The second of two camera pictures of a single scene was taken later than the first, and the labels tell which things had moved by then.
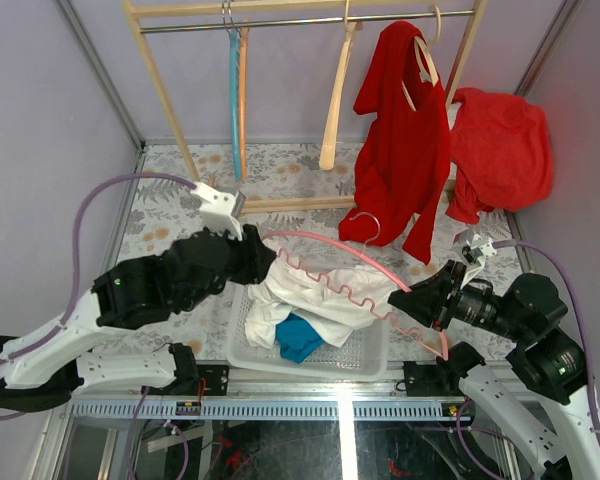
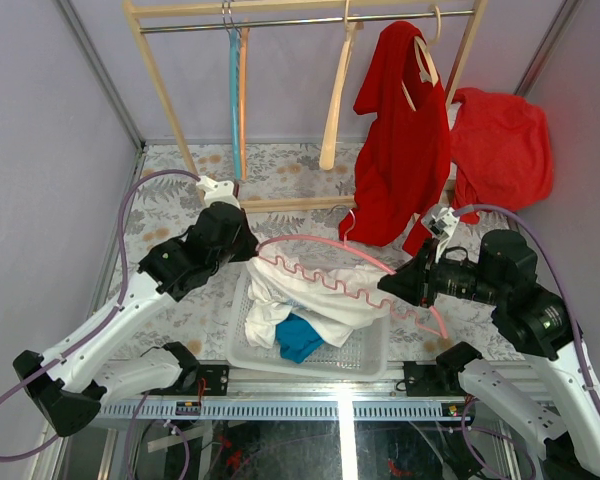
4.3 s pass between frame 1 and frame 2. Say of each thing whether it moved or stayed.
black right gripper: moved
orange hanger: stayed
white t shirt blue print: stayed
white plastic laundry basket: stayed
